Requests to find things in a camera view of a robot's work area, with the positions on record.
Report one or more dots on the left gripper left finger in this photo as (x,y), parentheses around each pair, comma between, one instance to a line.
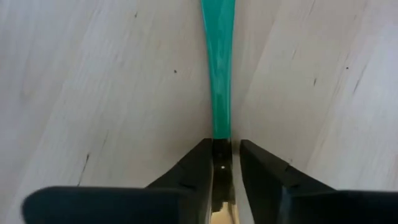
(140,205)

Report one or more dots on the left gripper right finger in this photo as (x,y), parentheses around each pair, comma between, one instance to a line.
(311,208)

